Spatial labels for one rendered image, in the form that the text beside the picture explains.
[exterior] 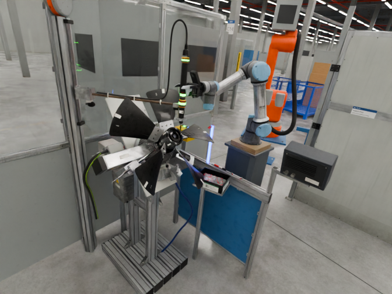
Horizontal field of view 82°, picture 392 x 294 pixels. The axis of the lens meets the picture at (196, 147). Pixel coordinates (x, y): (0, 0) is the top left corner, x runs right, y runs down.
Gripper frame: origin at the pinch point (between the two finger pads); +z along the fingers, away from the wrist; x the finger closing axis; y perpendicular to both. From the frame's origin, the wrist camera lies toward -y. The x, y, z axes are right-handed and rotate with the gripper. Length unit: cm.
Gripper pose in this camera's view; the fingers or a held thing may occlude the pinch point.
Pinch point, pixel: (179, 86)
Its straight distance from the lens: 135.7
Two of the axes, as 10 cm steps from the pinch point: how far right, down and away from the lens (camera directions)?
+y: -1.0, 9.1, 4.1
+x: -7.4, -3.4, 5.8
